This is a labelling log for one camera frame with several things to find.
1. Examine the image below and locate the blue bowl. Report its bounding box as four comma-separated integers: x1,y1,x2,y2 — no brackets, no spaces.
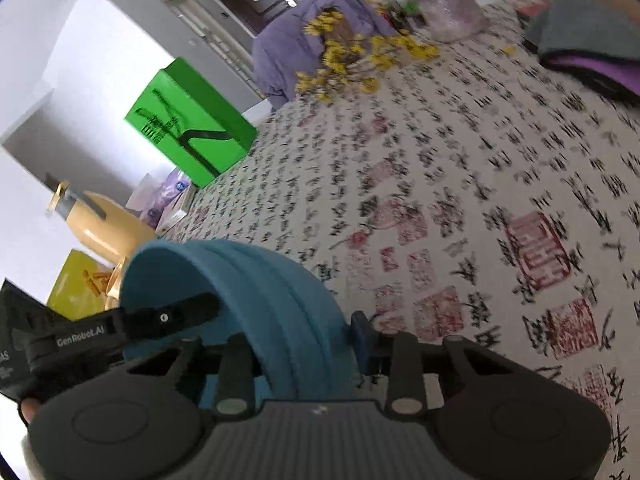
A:
278,256,355,400
119,237,352,401
200,240,355,400

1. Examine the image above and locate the left hand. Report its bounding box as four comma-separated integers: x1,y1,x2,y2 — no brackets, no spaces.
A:
20,399,41,426

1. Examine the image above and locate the yellow snack packet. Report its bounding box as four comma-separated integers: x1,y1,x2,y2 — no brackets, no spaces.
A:
47,249,118,321

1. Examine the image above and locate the yellow mug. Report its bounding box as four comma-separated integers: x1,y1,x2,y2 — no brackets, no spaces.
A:
105,258,128,310

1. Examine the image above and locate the yellow thermos jug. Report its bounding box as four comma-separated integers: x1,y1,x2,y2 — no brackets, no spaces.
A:
48,181,156,266

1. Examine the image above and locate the calligraphy print tablecloth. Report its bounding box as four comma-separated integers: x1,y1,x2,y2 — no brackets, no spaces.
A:
167,0,639,479

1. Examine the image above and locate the purple tissue pack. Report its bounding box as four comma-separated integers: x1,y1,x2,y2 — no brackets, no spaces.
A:
125,168,191,229

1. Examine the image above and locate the green paper bag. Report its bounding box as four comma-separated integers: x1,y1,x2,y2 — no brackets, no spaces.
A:
125,58,257,188

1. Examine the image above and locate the yellow flower branch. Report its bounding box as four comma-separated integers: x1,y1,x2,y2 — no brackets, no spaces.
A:
295,8,440,103

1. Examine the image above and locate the chair with purple blanket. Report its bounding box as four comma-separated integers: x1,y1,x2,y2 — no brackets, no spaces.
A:
252,0,395,110

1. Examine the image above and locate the grey purple folded cloth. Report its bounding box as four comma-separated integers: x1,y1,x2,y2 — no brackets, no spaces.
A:
516,0,639,105

